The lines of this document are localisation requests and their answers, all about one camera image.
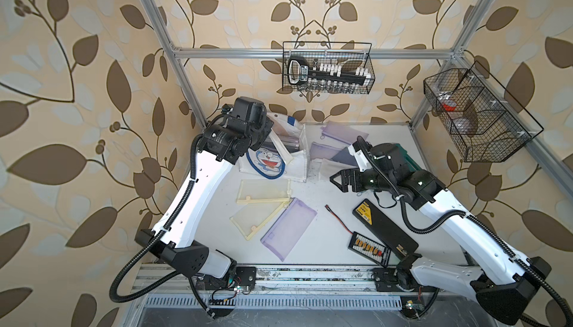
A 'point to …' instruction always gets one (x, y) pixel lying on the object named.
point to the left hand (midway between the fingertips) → (267, 119)
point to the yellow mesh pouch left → (260, 190)
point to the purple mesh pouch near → (318, 151)
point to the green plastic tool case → (413, 166)
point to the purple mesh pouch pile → (287, 228)
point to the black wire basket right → (482, 121)
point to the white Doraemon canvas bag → (282, 154)
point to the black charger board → (365, 246)
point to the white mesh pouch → (319, 171)
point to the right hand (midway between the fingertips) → (340, 177)
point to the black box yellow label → (386, 228)
